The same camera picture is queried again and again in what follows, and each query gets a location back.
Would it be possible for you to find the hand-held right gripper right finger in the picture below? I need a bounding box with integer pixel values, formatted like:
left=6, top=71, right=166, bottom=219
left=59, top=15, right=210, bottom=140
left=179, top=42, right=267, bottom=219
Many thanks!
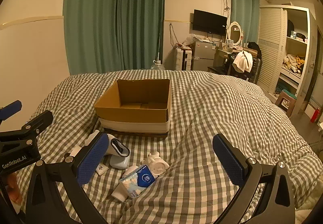
left=212, top=134, right=296, bottom=224

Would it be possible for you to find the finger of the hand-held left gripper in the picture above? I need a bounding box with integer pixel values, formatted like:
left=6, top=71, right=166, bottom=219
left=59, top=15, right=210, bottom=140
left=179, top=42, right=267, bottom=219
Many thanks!
left=0, top=110, right=54, bottom=149
left=0, top=100, right=23, bottom=122

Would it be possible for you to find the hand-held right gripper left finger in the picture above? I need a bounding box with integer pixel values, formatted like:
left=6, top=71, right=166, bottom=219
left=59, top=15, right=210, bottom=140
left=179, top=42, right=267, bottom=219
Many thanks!
left=25, top=133, right=110, bottom=224

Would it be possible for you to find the small white sachet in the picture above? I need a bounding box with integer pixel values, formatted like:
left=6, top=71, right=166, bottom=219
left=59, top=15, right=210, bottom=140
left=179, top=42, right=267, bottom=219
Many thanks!
left=95, top=164, right=109, bottom=175

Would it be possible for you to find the blue tissue packet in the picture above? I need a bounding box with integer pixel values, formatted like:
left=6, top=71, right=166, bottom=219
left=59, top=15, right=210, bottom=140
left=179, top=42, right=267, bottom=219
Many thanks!
left=119, top=164, right=156, bottom=198

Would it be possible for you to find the white ceramic figurine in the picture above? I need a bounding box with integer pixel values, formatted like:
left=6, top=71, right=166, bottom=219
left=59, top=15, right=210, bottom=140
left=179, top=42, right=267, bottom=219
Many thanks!
left=147, top=152, right=169, bottom=176

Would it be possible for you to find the brown cardboard box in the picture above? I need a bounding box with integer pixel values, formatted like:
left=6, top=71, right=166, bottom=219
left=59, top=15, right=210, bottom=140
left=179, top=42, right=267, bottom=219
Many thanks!
left=94, top=78, right=172, bottom=139

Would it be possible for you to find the person's left hand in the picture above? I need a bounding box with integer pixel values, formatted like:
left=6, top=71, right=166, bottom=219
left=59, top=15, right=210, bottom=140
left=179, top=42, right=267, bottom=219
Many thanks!
left=6, top=173, right=24, bottom=204

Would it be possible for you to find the green checked blanket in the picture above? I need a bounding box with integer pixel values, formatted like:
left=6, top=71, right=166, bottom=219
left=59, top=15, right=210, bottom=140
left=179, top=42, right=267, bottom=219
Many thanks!
left=33, top=70, right=323, bottom=224

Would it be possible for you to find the wooden stool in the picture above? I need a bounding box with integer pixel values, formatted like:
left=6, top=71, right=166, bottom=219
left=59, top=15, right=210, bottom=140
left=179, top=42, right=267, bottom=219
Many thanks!
left=275, top=89, right=298, bottom=118

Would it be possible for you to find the dark chair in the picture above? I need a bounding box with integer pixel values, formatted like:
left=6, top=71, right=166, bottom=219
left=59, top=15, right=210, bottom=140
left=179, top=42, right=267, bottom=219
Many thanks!
left=207, top=50, right=254, bottom=79

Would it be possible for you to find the red fire extinguisher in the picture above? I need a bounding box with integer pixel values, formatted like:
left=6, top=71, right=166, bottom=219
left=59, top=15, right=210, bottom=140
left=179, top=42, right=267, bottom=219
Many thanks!
left=310, top=107, right=322, bottom=124

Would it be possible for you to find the white towel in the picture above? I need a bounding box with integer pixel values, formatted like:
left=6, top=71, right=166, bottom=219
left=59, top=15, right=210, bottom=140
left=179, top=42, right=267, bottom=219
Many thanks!
left=232, top=51, right=253, bottom=73

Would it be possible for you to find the small grey fridge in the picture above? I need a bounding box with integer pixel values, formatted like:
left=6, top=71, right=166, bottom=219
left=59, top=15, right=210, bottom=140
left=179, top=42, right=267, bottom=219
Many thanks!
left=192, top=40, right=217, bottom=71

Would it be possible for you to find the dressing desk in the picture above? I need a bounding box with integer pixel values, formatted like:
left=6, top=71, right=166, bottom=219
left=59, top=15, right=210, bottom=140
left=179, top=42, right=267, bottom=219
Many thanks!
left=214, top=46, right=243, bottom=68

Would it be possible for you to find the white suitcase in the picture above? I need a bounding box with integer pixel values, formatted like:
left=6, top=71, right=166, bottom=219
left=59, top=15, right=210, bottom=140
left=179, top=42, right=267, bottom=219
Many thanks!
left=174, top=48, right=194, bottom=71

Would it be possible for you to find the black bag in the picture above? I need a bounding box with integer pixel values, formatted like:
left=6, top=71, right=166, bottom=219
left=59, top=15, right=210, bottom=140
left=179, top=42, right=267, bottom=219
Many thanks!
left=247, top=42, right=262, bottom=58

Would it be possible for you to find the clear water jug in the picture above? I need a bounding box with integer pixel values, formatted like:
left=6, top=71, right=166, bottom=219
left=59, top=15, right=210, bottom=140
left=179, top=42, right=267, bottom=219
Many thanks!
left=151, top=60, right=166, bottom=71

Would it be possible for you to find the pile of clothes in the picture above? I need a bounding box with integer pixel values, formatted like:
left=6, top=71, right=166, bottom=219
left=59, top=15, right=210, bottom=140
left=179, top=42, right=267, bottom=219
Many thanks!
left=282, top=54, right=306, bottom=74

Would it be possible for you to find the white louvred wardrobe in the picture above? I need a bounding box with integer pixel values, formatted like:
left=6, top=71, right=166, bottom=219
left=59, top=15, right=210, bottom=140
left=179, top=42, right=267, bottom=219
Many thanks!
left=257, top=5, right=311, bottom=114

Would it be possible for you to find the wide green curtain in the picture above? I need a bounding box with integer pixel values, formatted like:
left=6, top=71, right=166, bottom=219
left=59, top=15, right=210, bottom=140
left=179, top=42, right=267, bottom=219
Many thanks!
left=63, top=0, right=166, bottom=76

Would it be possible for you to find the plastic bag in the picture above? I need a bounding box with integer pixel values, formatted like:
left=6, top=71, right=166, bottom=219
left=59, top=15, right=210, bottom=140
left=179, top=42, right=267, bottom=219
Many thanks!
left=183, top=34, right=200, bottom=46

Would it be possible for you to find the white oval vanity mirror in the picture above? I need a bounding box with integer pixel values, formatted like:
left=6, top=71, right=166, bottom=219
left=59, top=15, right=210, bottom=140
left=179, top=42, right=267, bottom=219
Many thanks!
left=227, top=21, right=245, bottom=47

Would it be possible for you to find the narrow green curtain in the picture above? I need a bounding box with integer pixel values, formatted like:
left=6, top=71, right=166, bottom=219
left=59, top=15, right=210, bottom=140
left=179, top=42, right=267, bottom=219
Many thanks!
left=231, top=0, right=260, bottom=45

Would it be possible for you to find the black wall television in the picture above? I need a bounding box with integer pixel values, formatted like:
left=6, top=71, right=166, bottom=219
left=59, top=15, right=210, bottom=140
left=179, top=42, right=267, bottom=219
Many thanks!
left=193, top=9, right=228, bottom=37

